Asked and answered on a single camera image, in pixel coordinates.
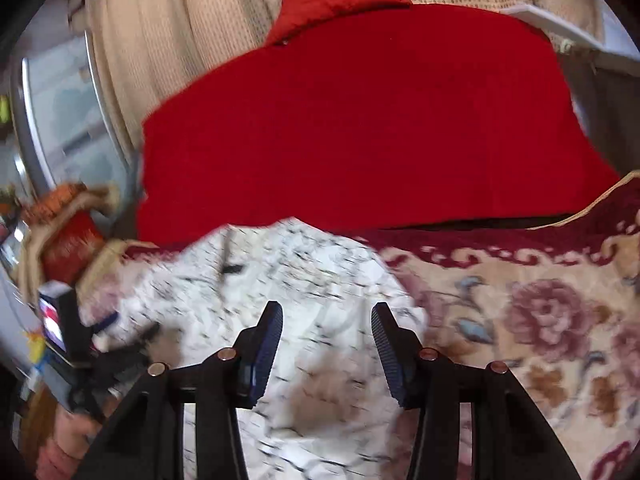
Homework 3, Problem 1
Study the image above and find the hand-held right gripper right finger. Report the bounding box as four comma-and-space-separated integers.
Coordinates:
371, 302, 583, 480

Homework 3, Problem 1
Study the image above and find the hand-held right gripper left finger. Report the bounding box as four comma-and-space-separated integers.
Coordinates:
75, 301, 284, 480

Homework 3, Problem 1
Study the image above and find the white marbled print garment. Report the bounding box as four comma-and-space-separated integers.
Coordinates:
80, 217, 431, 480

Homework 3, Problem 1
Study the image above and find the window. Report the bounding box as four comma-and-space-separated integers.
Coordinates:
12, 30, 132, 201

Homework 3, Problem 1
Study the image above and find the red blanket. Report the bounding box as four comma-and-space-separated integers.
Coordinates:
137, 4, 622, 247

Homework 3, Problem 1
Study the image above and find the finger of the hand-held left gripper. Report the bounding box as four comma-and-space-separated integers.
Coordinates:
92, 311, 162, 356

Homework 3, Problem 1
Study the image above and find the floral plush blanket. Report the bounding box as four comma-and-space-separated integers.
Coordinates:
80, 170, 640, 480

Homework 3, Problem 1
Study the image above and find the beige dotted curtain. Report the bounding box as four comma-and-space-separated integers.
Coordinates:
70, 0, 603, 161

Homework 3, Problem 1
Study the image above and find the person's left hand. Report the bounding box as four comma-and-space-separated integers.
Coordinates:
47, 402, 108, 461

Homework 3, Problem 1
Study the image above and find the red tasselled cushion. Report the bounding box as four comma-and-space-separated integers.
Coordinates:
15, 182, 126, 291

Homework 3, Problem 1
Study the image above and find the red pillow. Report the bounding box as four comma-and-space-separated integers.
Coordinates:
265, 0, 414, 47

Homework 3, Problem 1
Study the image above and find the white shelf board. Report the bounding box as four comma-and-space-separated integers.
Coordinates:
500, 3, 640, 63

